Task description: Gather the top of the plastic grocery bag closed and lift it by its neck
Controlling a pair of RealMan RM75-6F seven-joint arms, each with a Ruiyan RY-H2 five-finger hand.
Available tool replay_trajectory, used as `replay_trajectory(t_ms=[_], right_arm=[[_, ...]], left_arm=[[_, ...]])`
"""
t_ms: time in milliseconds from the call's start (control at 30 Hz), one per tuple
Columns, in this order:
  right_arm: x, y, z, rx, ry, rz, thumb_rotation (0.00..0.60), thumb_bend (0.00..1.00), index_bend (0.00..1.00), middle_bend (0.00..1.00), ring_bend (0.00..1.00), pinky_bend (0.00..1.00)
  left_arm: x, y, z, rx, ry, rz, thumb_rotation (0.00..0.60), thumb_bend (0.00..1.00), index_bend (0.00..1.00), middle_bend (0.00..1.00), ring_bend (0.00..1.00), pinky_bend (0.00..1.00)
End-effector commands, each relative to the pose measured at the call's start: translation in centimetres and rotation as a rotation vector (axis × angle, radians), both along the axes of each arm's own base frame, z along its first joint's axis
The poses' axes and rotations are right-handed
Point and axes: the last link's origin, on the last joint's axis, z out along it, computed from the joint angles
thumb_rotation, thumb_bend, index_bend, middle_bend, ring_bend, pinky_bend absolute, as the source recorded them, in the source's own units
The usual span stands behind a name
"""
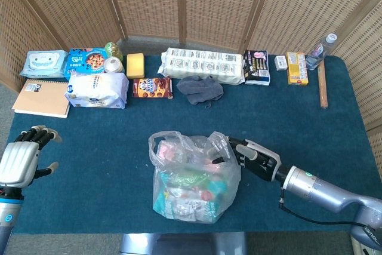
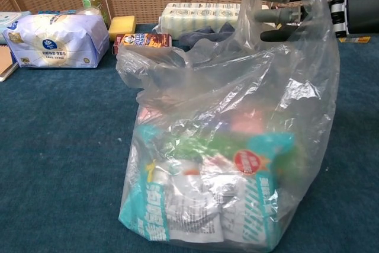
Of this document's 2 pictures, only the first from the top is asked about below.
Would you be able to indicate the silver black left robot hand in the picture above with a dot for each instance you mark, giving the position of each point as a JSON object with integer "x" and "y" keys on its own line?
{"x": 18, "y": 162}

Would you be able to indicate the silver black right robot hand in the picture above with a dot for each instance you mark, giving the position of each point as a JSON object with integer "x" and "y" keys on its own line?
{"x": 262, "y": 162}

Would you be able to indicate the clear plastic shopping bag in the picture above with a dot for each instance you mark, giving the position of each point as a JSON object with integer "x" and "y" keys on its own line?
{"x": 191, "y": 195}

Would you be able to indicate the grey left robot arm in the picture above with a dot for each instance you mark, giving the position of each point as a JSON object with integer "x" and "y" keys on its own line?
{"x": 7, "y": 216}

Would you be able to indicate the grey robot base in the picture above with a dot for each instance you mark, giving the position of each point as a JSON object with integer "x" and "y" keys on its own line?
{"x": 179, "y": 243}

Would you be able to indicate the teal snack package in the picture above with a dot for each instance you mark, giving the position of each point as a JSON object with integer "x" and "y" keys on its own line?
{"x": 167, "y": 207}

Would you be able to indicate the brown spiral notebook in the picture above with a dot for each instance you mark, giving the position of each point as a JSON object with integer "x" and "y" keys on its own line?
{"x": 41, "y": 99}

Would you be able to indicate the blue carpet table cover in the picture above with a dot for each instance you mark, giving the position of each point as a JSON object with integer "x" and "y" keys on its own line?
{"x": 104, "y": 162}

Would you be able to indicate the dark battery package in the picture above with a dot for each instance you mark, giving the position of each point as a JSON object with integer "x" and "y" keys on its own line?
{"x": 257, "y": 68}

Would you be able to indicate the wooden stick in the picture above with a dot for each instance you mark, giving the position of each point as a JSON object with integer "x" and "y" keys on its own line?
{"x": 323, "y": 87}

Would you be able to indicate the grey cloth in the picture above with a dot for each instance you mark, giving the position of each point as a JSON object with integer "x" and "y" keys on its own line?
{"x": 200, "y": 89}

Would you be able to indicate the yellow box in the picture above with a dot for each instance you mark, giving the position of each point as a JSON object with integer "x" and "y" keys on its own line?
{"x": 297, "y": 70}

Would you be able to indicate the small white box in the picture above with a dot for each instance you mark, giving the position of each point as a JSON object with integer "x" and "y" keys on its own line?
{"x": 280, "y": 62}

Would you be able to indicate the light blue wet wipes pack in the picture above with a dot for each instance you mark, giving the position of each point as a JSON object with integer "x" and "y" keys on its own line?
{"x": 41, "y": 64}

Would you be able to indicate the white lavender tissue pack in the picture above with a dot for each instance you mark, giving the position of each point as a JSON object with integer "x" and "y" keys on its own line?
{"x": 95, "y": 90}

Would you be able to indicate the long white paper roll pack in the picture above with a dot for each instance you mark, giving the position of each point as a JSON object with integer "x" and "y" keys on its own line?
{"x": 203, "y": 65}

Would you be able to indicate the clear water bottle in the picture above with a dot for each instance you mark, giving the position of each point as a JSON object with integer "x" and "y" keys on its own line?
{"x": 317, "y": 53}

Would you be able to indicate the blue cookie package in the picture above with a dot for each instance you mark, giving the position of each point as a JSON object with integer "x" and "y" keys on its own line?
{"x": 86, "y": 61}

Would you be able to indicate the brown chocolate cookie box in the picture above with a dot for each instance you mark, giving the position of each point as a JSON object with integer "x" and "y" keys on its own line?
{"x": 152, "y": 87}

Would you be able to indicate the yellow sponge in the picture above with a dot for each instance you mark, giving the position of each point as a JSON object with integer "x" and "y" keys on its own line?
{"x": 135, "y": 65}

